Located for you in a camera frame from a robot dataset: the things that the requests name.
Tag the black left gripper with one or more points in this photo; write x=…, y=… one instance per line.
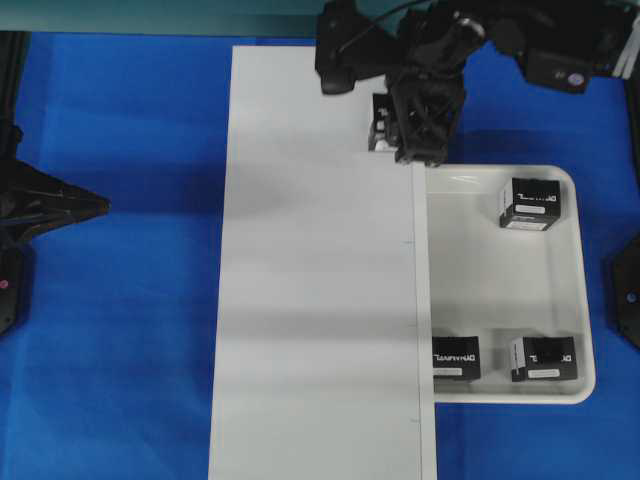
x=31, y=203

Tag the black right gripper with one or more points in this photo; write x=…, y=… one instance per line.
x=435, y=56

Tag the black box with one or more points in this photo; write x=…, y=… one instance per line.
x=383, y=132
x=529, y=204
x=456, y=358
x=543, y=358

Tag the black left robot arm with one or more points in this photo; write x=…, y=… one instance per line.
x=14, y=49

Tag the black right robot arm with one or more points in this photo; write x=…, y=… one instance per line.
x=560, y=45

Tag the white plastic tray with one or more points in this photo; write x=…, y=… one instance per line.
x=499, y=284

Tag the white base board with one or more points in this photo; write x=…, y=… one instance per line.
x=322, y=348

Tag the blue table cloth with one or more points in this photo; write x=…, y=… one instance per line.
x=108, y=374

